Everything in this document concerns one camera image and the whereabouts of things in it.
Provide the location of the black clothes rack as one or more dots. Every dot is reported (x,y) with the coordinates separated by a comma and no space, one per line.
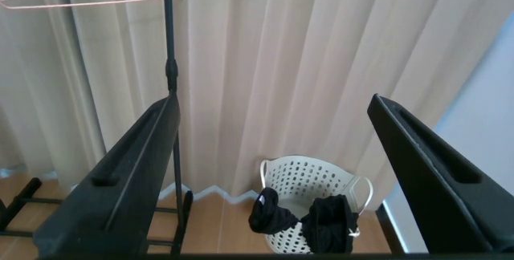
(170,31)

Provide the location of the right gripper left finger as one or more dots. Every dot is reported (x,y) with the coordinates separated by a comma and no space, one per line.
(136,196)

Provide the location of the beige curtain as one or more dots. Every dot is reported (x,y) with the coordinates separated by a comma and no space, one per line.
(281,51)

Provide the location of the white laundry basket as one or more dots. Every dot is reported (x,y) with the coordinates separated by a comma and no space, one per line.
(305,171)

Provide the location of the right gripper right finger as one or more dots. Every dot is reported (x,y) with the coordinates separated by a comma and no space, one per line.
(421,196)

